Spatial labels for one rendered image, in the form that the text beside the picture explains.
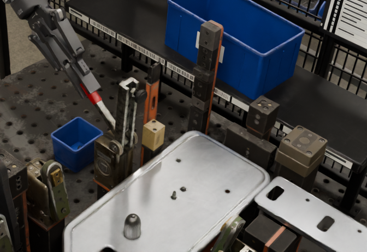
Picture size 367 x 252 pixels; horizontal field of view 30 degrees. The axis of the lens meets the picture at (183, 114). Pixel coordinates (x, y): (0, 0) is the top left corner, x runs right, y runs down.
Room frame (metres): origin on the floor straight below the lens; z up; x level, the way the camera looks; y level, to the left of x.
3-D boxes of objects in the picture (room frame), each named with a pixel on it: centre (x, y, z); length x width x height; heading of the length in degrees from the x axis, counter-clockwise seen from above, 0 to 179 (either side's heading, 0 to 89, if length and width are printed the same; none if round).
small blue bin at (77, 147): (1.33, 0.27, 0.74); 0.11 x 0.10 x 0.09; 146
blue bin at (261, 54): (1.41, -0.09, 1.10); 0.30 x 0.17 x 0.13; 51
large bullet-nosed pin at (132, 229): (0.84, 0.07, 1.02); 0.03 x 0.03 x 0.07
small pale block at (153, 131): (1.08, 0.06, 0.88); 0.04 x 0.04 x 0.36; 56
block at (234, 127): (1.16, -0.16, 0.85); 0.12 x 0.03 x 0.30; 56
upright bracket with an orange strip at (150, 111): (1.12, 0.07, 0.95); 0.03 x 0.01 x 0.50; 146
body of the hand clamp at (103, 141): (1.04, 0.14, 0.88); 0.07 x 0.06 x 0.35; 56
